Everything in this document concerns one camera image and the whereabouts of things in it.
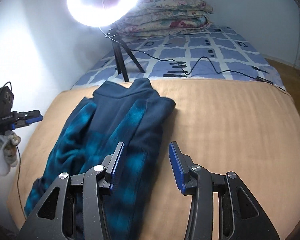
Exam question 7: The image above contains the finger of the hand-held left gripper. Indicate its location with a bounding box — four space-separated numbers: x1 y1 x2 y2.
25 115 44 126
16 109 40 117

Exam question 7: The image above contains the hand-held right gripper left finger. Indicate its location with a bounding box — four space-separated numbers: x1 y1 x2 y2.
19 141 127 240

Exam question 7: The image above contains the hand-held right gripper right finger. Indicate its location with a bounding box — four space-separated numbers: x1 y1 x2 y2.
169 141 282 240

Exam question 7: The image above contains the blue plaid fleece jacket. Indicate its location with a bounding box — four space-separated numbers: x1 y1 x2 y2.
24 78 177 240

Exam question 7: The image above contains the person's left hand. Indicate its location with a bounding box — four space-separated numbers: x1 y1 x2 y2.
0 130 22 177

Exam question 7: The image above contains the tan fleece blanket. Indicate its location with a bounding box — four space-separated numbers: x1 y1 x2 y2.
6 79 300 240

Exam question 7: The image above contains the blue checked bed sheet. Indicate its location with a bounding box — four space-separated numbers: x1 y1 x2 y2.
70 24 287 92

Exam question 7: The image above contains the folded floral quilt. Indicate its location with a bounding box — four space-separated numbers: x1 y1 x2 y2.
114 0 214 43

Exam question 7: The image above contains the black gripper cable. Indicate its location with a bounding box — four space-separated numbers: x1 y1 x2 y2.
0 81 24 217

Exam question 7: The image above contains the ring light on tripod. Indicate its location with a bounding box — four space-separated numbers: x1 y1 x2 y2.
96 0 145 83

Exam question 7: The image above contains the black power cable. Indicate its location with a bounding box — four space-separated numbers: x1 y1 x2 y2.
129 49 287 91

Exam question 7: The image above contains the white ring light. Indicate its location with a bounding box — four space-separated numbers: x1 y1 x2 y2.
66 0 142 28

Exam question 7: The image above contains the black inline cable switch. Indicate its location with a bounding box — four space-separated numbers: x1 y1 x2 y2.
252 76 275 85

